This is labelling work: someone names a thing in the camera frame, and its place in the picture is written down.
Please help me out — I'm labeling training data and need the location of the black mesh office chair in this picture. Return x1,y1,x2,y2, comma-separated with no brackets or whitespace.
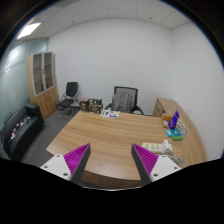
106,86,144,115

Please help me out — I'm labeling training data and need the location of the black visitor chair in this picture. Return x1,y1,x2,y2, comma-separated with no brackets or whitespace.
57,82,79,118

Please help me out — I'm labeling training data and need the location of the white green booklet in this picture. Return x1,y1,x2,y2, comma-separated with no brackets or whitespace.
101,110,120,118

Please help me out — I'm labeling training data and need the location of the cardboard box on floor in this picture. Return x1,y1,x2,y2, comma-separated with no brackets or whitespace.
80,98,103,114

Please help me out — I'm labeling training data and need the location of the black leather sofa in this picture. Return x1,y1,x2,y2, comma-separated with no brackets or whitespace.
0,103,45,161

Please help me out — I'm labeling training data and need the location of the grey backpack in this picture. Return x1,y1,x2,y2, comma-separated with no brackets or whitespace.
112,92,133,113

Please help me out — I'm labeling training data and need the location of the white charger plug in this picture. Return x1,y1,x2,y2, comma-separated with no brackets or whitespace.
161,140,173,153

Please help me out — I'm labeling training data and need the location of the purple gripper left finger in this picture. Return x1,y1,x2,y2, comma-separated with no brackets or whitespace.
41,144,91,183

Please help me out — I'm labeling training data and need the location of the wooden side cabinet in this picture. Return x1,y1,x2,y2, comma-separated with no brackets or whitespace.
153,98,181,117

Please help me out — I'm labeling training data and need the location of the blue small box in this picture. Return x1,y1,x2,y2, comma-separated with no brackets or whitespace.
166,129,172,137

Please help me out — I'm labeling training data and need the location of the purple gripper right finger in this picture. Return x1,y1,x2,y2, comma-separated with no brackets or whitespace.
131,144,180,185

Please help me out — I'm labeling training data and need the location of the green small box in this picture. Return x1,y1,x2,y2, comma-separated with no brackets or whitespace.
172,134,183,141

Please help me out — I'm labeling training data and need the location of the orange small box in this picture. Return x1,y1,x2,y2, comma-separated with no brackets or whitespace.
161,114,172,128

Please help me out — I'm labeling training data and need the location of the white charger cable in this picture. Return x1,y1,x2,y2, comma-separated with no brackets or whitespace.
162,148,186,167

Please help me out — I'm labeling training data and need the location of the ceiling light panel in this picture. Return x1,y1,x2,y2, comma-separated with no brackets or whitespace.
17,23,40,39

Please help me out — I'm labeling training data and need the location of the wooden glass-door cabinet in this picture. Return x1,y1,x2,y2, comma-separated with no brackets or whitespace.
27,52,57,119

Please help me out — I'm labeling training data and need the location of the white power strip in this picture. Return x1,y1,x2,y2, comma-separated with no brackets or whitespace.
142,143,162,154

